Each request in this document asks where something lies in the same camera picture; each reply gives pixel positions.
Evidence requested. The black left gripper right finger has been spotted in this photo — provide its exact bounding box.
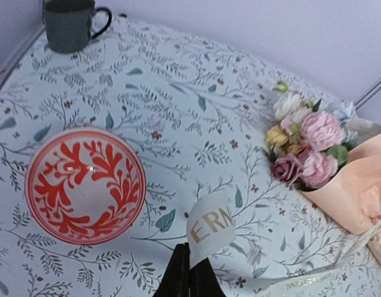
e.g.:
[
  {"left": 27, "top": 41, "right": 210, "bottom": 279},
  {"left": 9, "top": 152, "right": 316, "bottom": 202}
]
[{"left": 189, "top": 258, "right": 226, "bottom": 297}]

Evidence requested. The white fake flower stem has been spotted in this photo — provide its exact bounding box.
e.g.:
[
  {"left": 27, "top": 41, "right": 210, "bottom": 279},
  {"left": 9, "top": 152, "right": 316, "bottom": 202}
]
[{"left": 273, "top": 80, "right": 313, "bottom": 121}]

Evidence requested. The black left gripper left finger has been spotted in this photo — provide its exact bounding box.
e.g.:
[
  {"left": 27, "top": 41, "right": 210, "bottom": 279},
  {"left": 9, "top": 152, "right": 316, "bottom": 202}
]
[{"left": 153, "top": 243, "right": 190, "bottom": 297}]

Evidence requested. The red white patterned dish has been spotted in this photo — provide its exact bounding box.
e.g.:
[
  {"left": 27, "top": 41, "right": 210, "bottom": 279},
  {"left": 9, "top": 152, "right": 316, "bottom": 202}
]
[{"left": 25, "top": 127, "right": 147, "bottom": 245}]

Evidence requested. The blue fake flower stem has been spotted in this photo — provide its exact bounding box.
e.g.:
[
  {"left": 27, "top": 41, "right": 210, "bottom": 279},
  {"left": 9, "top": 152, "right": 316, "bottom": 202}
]
[{"left": 326, "top": 100, "right": 358, "bottom": 144}]

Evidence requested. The right aluminium frame post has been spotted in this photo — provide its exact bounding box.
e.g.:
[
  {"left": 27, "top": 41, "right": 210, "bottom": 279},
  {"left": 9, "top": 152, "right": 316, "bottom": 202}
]
[{"left": 354, "top": 77, "right": 381, "bottom": 111}]

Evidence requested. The beige wrapping paper sheet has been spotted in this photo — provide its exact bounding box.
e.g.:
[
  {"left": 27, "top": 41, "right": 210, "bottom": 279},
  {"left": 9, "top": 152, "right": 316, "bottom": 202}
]
[{"left": 303, "top": 118, "right": 381, "bottom": 265}]

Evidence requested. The dark grey mug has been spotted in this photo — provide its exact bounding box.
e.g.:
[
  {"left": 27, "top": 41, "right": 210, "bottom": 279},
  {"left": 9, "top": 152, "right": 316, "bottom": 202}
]
[{"left": 43, "top": 1, "right": 113, "bottom": 54}]

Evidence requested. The pale pink white flower stem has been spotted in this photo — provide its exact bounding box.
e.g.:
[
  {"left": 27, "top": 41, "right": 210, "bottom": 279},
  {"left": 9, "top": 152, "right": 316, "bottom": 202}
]
[{"left": 299, "top": 111, "right": 345, "bottom": 189}]

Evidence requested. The white lace ribbon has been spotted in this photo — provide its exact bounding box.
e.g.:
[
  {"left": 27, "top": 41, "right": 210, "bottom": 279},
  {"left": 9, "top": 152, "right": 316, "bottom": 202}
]
[{"left": 187, "top": 192, "right": 381, "bottom": 296}]

